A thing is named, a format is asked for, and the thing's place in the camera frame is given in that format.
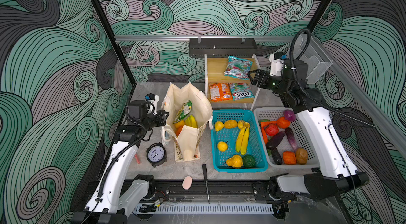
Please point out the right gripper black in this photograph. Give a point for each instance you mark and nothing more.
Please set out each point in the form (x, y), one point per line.
(263, 74)

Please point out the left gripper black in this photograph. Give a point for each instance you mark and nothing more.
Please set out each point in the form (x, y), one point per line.
(162, 116)

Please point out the teal red snack bag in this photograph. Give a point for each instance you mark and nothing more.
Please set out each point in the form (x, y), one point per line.
(238, 68)

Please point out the orange tangerine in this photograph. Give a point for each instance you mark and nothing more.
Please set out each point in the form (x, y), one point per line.
(178, 131)

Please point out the peach fruit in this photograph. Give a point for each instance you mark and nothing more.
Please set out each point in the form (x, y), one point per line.
(179, 124)

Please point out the green yellow snack bag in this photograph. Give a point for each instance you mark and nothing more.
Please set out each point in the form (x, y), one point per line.
(183, 112)

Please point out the cream canvas grocery bag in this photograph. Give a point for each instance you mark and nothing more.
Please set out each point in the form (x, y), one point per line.
(188, 140)

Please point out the large yellow banana bunch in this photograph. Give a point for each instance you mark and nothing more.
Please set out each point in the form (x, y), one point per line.
(190, 121)

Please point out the purple onion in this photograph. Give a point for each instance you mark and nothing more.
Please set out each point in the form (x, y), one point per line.
(289, 115)

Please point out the light purple eggplant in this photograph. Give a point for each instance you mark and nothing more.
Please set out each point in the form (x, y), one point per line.
(291, 139)

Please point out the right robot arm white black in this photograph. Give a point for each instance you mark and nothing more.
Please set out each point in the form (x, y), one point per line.
(337, 174)

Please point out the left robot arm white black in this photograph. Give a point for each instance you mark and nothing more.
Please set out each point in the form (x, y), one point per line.
(108, 204)

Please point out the teal Fox's candy bag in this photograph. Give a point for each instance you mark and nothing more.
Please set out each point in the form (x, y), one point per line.
(240, 91)

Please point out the orange snack bag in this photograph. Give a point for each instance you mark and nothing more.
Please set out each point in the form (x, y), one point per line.
(220, 92)

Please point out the black alarm clock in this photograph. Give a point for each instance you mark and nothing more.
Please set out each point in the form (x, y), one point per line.
(156, 154)

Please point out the white wooden two-tier shelf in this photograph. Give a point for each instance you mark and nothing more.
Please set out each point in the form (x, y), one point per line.
(214, 73)

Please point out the orange carrot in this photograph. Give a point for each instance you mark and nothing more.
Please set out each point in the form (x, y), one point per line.
(266, 138)

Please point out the yellow mango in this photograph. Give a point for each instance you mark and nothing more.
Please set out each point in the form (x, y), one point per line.
(230, 124)

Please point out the orange tomato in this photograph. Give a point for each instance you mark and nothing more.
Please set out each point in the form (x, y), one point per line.
(283, 123)

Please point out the yellow lemon upper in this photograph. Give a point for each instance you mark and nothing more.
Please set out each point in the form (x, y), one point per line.
(218, 126)

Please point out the yellow lemon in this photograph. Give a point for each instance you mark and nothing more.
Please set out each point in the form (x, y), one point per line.
(222, 146)
(218, 126)

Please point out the small yellow banana bunch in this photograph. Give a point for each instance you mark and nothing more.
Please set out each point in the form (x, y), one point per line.
(242, 138)

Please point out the black screwdriver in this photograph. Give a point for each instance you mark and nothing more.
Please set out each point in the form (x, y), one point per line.
(204, 168)

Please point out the teal plastic basket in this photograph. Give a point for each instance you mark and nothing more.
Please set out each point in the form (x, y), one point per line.
(255, 147)

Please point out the yellow lemon lower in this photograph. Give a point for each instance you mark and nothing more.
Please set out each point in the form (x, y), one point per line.
(222, 146)

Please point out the pink oval eraser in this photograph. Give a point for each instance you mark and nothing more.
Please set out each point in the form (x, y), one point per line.
(187, 182)

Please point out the white plastic basket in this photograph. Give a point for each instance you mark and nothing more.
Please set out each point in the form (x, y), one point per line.
(300, 134)

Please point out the green avocado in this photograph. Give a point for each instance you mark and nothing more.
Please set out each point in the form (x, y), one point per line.
(249, 161)

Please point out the dark eggplant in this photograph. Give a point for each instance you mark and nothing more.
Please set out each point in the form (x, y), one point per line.
(272, 145)

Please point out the yellow pear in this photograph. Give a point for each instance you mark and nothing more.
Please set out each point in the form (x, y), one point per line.
(235, 162)

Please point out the orange bell pepper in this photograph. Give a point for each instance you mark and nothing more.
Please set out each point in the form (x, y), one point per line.
(289, 158)

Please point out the brown potato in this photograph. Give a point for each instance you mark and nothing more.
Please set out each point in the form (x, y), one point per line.
(301, 156)

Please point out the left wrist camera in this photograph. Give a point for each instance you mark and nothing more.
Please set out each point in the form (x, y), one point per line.
(152, 103)

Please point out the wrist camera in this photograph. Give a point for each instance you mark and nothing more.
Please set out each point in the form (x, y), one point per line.
(152, 103)
(277, 63)

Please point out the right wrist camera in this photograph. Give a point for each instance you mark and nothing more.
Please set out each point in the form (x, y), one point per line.
(277, 63)

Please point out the clear acrylic wall holder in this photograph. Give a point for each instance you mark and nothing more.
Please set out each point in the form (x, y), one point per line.
(316, 56)

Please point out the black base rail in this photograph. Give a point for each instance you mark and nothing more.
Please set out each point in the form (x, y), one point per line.
(259, 190)

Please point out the white cable duct strip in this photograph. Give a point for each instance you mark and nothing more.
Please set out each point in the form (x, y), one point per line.
(214, 208)

